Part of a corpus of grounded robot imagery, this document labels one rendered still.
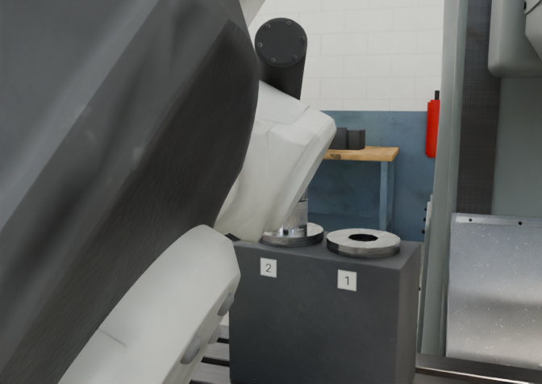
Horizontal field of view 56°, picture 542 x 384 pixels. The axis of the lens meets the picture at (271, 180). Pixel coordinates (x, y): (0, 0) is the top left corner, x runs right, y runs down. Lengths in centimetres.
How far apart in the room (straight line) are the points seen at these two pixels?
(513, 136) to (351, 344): 53
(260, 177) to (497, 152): 78
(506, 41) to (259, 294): 45
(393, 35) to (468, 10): 388
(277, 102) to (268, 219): 8
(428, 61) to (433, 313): 388
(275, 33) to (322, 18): 465
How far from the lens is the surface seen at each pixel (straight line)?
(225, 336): 85
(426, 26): 487
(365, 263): 59
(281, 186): 27
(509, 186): 102
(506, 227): 102
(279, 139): 26
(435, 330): 111
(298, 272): 62
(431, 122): 469
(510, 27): 74
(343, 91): 490
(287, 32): 34
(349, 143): 440
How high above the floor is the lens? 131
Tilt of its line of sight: 9 degrees down
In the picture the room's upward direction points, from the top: straight up
